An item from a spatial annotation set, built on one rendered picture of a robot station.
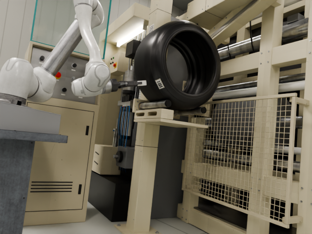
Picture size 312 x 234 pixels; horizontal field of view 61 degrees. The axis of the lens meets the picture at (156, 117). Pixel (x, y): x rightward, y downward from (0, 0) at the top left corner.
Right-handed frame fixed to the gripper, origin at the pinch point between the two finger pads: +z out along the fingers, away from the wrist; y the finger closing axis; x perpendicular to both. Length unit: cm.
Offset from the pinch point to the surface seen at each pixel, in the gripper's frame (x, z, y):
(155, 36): -26.5, 9.3, -7.8
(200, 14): -49, 61, 8
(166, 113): 20.3, 8.8, -11.2
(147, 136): 36.3, 14.1, 25.8
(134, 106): 13.4, 5.5, 23.4
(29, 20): -132, -18, 289
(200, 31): -29, 41, -12
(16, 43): -97, -40, 287
